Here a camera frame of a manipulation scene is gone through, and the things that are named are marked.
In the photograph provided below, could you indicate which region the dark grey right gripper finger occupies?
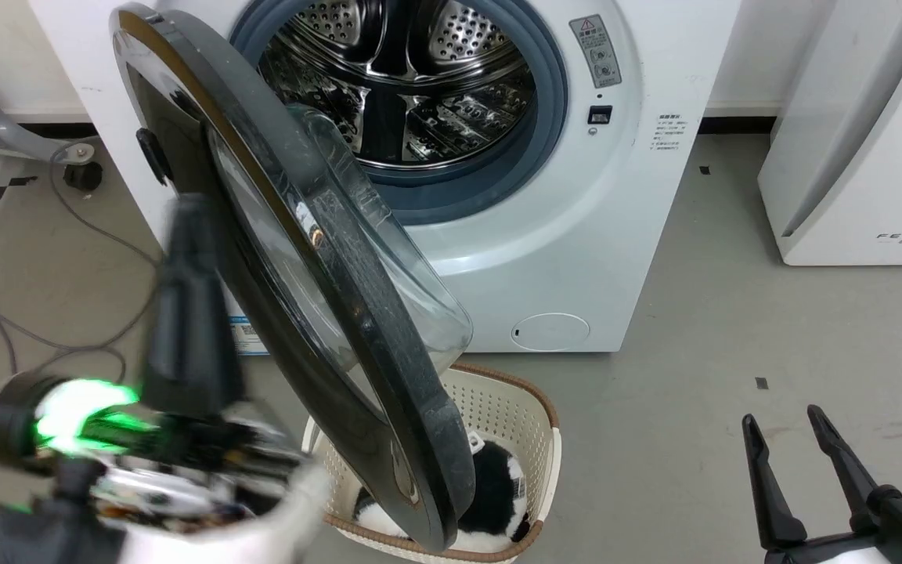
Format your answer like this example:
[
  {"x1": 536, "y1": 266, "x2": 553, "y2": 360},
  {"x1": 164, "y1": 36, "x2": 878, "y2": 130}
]
[
  {"x1": 741, "y1": 413, "x2": 810, "y2": 551},
  {"x1": 806, "y1": 404, "x2": 902, "y2": 536}
]

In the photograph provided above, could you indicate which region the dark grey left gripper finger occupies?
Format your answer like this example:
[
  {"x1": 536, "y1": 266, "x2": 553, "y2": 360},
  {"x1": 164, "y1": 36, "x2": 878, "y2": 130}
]
[{"x1": 140, "y1": 194, "x2": 246, "y2": 419}]

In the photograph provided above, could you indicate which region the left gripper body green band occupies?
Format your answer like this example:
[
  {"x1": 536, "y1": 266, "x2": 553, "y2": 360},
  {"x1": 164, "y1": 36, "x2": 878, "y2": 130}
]
[{"x1": 0, "y1": 373, "x2": 305, "y2": 527}]

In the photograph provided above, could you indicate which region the black round washing machine door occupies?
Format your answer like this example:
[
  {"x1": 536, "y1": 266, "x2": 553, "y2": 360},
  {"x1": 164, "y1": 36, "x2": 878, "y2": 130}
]
[{"x1": 109, "y1": 3, "x2": 478, "y2": 554}]

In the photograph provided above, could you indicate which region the white front-load washing machine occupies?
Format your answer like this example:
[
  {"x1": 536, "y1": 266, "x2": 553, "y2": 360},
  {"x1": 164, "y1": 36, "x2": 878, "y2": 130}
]
[{"x1": 28, "y1": 0, "x2": 741, "y2": 355}]

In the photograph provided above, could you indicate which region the steel washing machine drum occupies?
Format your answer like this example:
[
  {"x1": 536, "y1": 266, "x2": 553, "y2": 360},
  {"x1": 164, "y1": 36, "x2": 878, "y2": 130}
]
[{"x1": 258, "y1": 0, "x2": 538, "y2": 170}]

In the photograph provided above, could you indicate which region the grey rubber door gasket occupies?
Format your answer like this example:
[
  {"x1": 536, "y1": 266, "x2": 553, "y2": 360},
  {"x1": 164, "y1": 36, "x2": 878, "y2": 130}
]
[{"x1": 229, "y1": 0, "x2": 570, "y2": 227}]

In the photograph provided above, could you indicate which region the blue and white energy label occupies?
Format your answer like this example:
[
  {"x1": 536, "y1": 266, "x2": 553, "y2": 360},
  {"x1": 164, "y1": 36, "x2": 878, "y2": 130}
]
[{"x1": 227, "y1": 312, "x2": 272, "y2": 358}]

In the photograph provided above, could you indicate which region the black caster wheel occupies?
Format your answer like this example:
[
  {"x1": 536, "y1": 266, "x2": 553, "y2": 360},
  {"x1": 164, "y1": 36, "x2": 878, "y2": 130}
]
[{"x1": 63, "y1": 143, "x2": 104, "y2": 193}]

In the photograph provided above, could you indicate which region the round white filter cover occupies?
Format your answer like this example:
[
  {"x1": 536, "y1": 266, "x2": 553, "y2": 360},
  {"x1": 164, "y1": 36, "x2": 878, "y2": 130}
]
[{"x1": 511, "y1": 313, "x2": 591, "y2": 352}]

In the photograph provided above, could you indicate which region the cream perforated laundry basket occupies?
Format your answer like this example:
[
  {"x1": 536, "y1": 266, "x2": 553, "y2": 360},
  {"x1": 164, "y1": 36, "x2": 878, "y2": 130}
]
[{"x1": 301, "y1": 362, "x2": 564, "y2": 564}]

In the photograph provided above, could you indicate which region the black and white plush toy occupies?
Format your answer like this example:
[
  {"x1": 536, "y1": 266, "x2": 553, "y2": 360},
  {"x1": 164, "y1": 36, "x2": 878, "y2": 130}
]
[{"x1": 352, "y1": 438, "x2": 535, "y2": 554}]

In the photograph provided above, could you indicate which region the white appliance with grey stripe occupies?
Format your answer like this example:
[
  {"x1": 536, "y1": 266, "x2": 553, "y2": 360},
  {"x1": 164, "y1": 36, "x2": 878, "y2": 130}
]
[{"x1": 757, "y1": 0, "x2": 902, "y2": 268}]

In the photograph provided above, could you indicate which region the grey warning sticker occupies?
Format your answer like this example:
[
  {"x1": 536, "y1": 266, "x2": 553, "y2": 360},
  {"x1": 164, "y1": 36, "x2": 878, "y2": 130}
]
[{"x1": 569, "y1": 13, "x2": 623, "y2": 89}]

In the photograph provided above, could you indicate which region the grey floor cable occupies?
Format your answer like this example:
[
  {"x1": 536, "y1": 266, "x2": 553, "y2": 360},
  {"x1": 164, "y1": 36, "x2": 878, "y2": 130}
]
[{"x1": 0, "y1": 139, "x2": 164, "y2": 512}]

